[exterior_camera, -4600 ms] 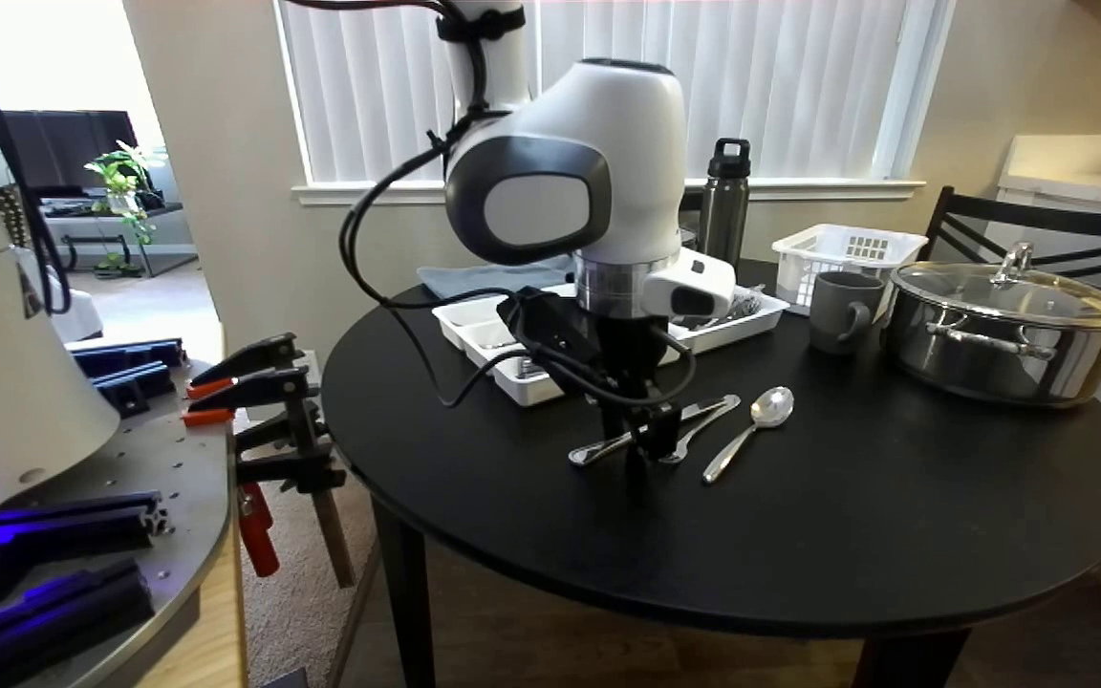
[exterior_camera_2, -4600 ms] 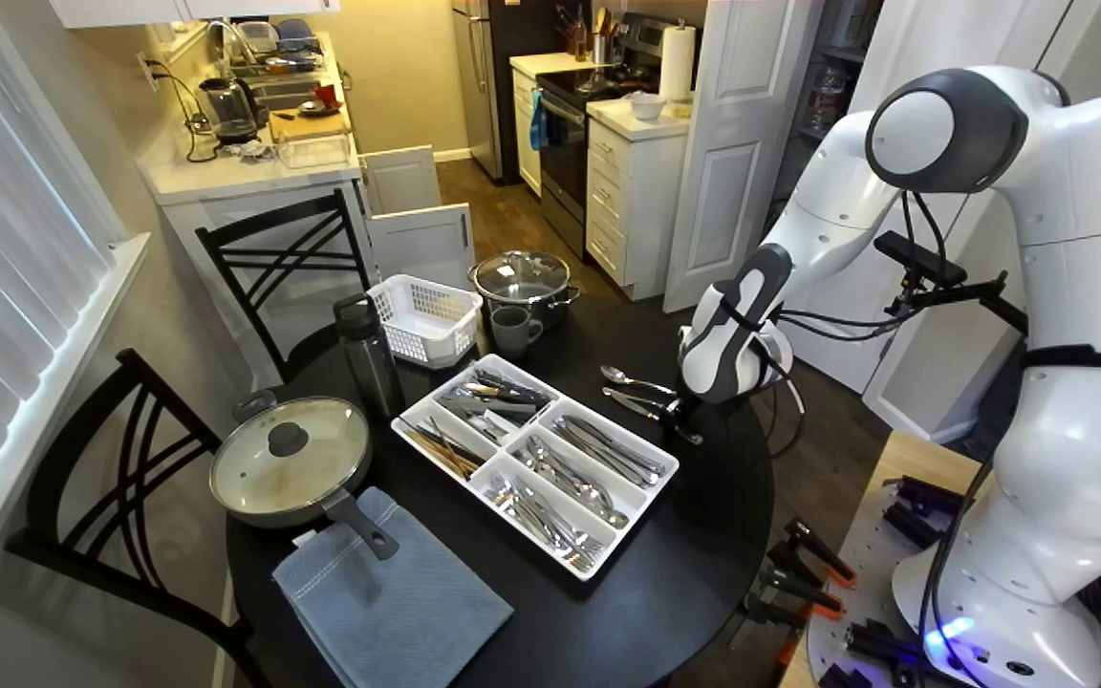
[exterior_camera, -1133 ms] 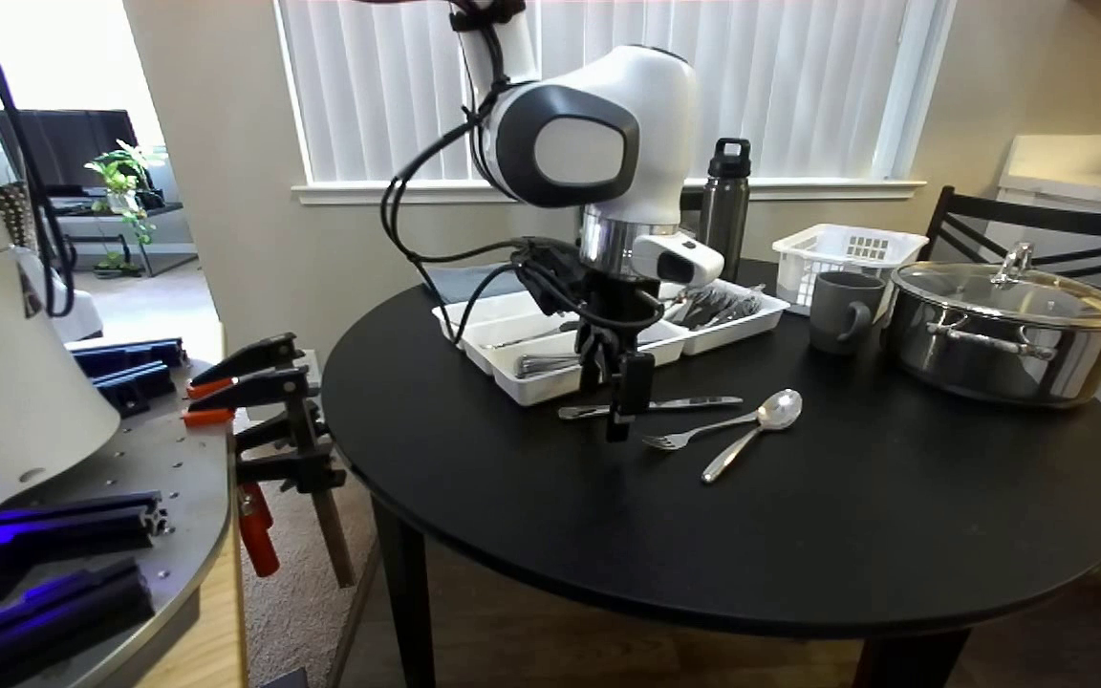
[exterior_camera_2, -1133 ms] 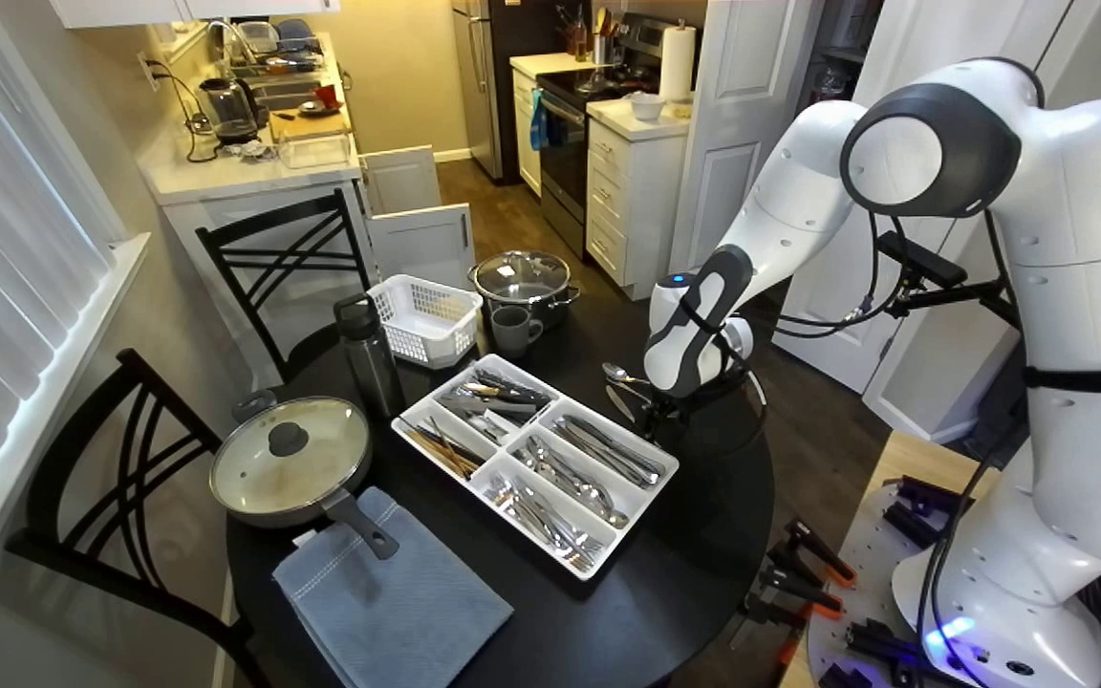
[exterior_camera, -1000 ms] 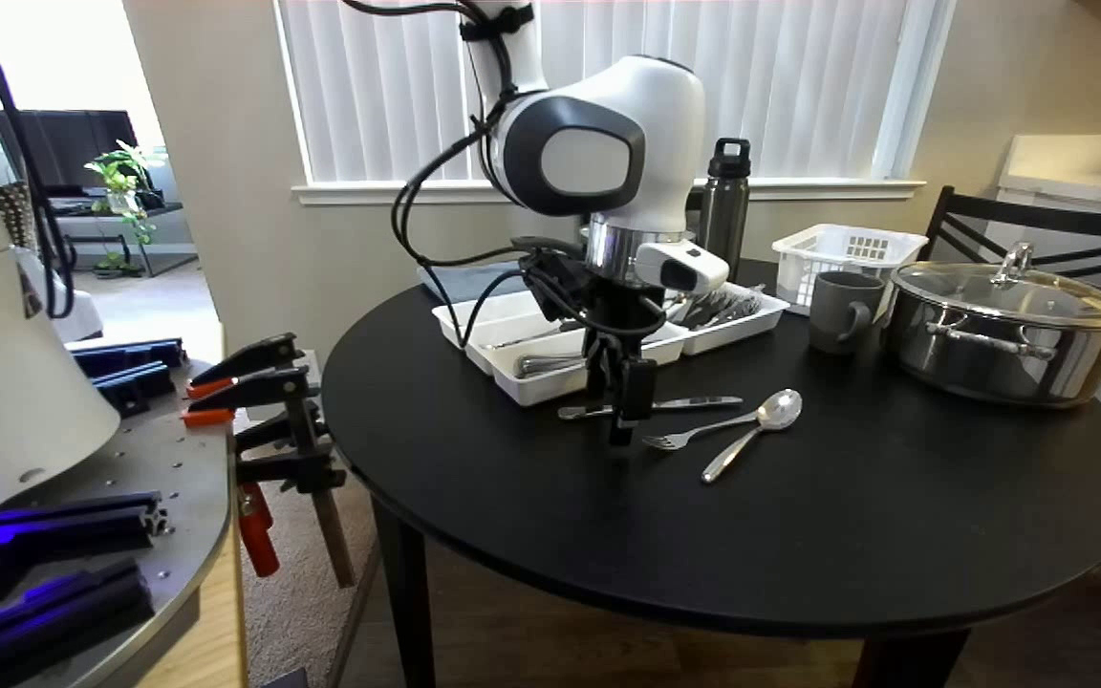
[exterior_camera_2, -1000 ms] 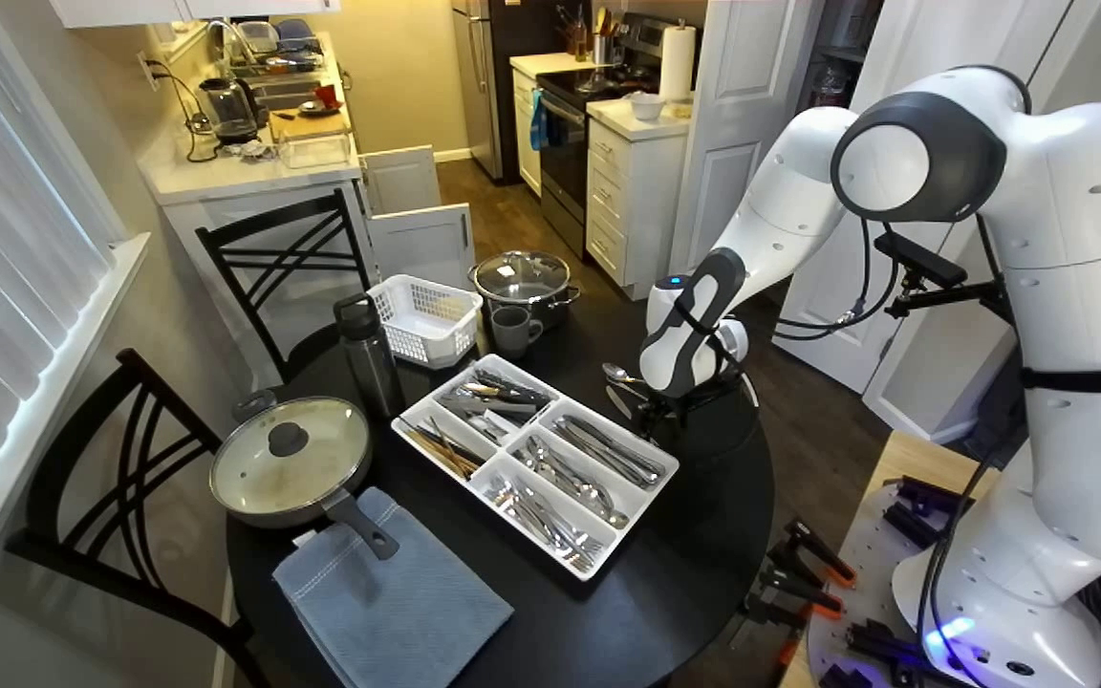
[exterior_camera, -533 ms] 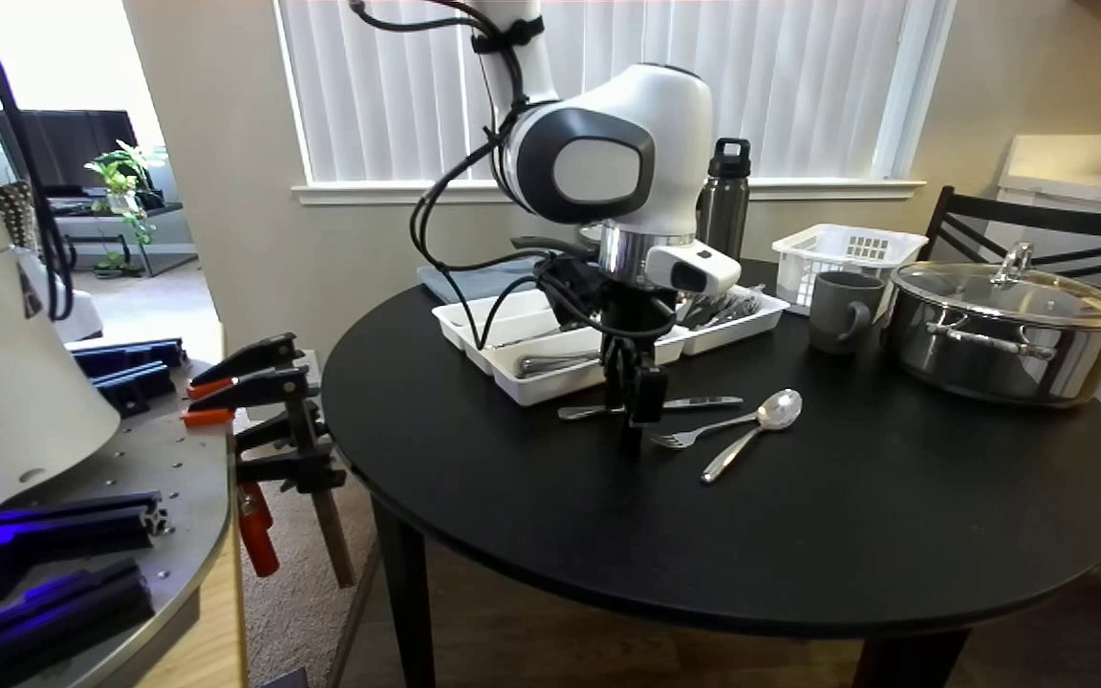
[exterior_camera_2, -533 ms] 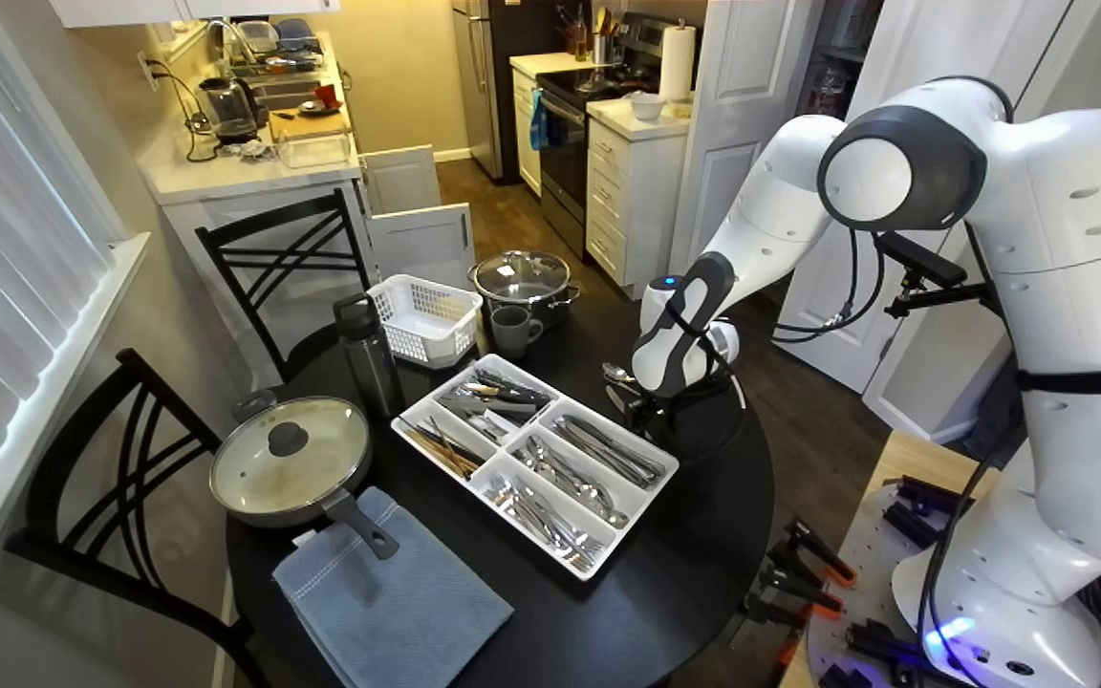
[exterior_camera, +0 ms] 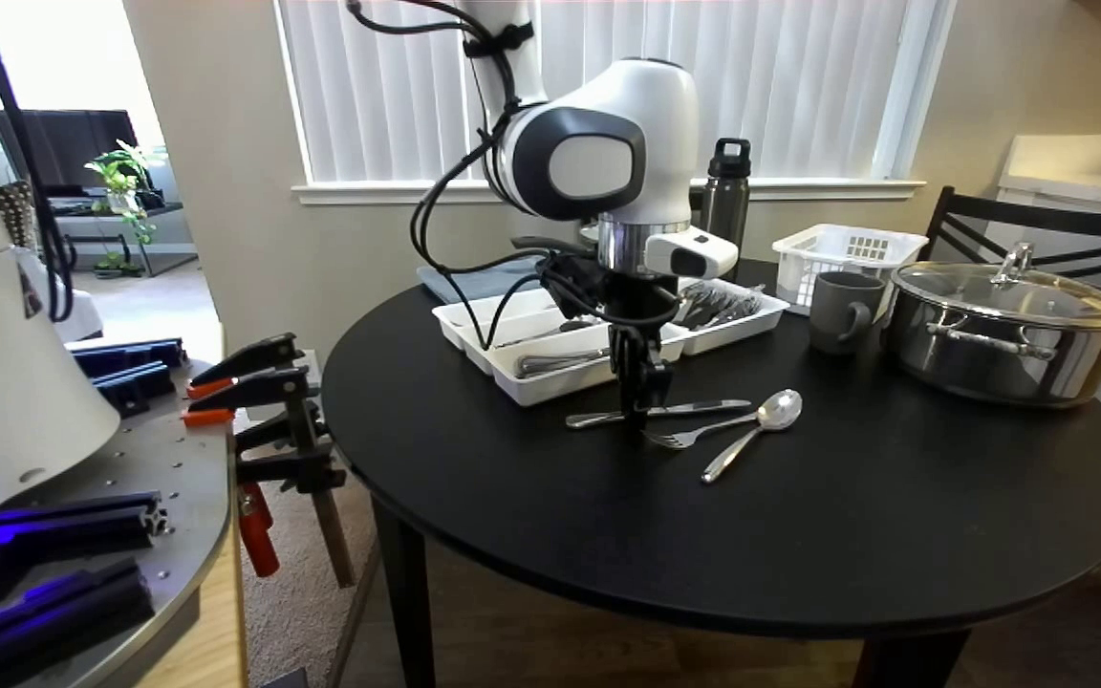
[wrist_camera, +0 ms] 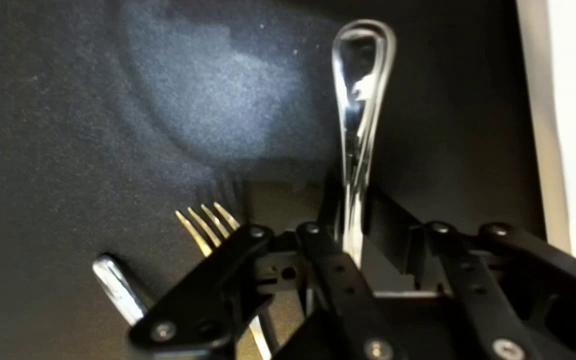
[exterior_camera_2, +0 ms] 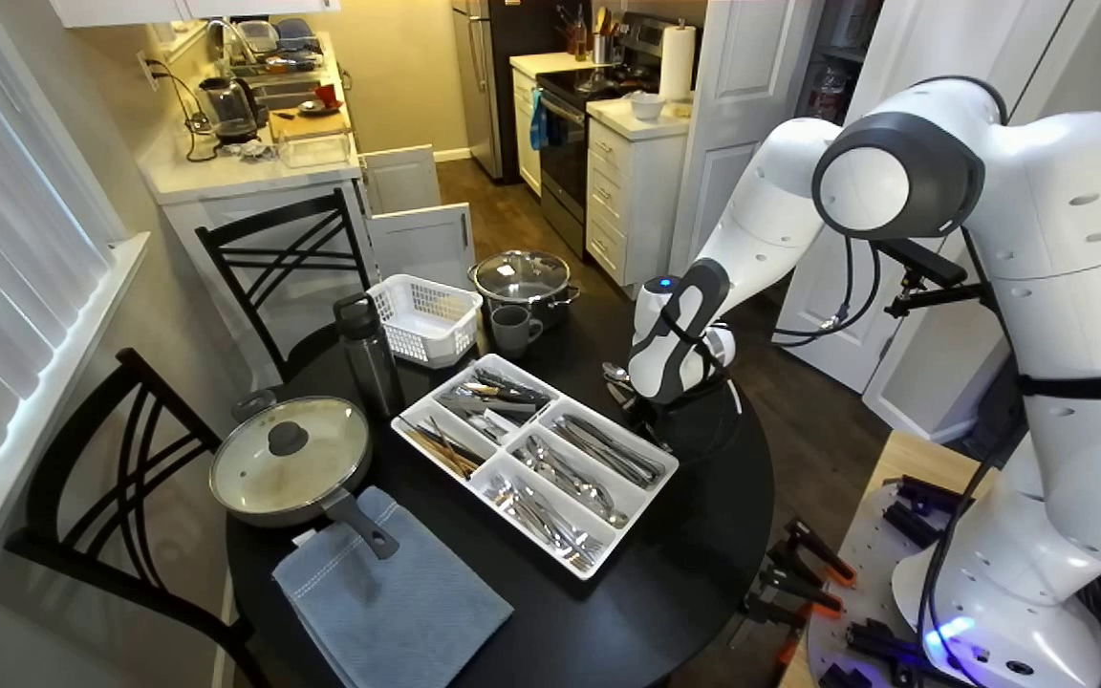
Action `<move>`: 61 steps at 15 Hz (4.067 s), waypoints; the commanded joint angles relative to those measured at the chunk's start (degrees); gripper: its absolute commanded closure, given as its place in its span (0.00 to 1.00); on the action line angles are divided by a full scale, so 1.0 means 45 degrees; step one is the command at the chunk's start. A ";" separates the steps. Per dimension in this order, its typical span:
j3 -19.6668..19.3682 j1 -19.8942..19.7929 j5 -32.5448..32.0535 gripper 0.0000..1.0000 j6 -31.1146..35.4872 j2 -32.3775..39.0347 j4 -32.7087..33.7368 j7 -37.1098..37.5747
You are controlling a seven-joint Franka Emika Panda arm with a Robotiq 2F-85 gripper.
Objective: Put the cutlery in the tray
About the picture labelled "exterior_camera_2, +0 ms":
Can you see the grey mug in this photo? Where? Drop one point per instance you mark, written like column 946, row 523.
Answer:
column 515, row 329

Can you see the grey frying pan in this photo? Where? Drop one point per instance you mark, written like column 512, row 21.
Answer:
column 360, row 523

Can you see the black blue bar clamp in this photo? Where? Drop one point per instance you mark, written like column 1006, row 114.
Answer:
column 881, row 653
column 926, row 509

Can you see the white wall cabinet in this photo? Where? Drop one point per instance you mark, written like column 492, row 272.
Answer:
column 194, row 8

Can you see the white drawer cabinet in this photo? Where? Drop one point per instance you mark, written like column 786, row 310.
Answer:
column 630, row 203

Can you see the dark water bottle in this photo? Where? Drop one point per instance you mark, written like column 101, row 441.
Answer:
column 370, row 366

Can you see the stainless steel pot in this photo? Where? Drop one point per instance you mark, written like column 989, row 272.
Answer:
column 552, row 315

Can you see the black orange-tipped clamp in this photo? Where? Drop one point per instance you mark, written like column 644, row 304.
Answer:
column 793, row 598
column 820, row 552

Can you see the stainless steel refrigerator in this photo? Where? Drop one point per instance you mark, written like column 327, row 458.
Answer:
column 480, row 90

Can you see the white plastic basket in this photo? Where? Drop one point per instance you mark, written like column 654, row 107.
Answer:
column 430, row 342

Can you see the small white bowl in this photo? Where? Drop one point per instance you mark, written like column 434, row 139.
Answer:
column 648, row 107

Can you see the white panelled door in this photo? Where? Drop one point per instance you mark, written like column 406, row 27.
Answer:
column 737, row 79

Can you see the white closet door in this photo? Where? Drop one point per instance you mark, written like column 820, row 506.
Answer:
column 820, row 366

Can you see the wooden cutting board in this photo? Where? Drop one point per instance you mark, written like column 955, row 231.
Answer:
column 309, row 128

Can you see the white paper towel roll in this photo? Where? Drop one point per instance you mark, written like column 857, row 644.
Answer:
column 677, row 63

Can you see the white kitchen counter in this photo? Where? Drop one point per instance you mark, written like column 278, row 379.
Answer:
column 257, row 172

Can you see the silver spoon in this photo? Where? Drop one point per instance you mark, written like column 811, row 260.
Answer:
column 616, row 375

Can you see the black wooden chair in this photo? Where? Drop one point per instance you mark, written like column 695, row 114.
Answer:
column 278, row 214
column 167, row 404

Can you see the white window sill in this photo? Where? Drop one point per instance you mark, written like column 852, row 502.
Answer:
column 67, row 367

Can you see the glass pot lid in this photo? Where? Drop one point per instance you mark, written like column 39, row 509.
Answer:
column 523, row 272

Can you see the cream pan lid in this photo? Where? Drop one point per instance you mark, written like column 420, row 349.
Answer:
column 309, row 463

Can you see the white cutlery tray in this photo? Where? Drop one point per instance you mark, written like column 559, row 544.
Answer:
column 631, row 518

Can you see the blue dish cloth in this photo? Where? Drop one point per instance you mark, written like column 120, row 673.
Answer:
column 401, row 612

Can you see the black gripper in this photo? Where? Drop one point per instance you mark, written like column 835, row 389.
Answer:
column 672, row 413

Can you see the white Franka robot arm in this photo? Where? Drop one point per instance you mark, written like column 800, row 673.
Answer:
column 1059, row 253

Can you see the white cabinet panel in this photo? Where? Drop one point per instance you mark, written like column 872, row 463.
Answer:
column 424, row 246
column 401, row 177

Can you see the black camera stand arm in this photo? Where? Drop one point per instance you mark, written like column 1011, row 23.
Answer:
column 926, row 269

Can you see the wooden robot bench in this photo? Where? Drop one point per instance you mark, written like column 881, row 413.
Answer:
column 915, row 460

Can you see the white window blinds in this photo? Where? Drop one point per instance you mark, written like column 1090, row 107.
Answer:
column 2, row 253

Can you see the black controller box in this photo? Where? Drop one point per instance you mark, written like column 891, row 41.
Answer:
column 993, row 427

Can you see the black round table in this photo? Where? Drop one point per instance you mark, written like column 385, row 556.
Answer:
column 677, row 575

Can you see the black steel stove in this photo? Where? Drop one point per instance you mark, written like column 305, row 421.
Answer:
column 565, row 156

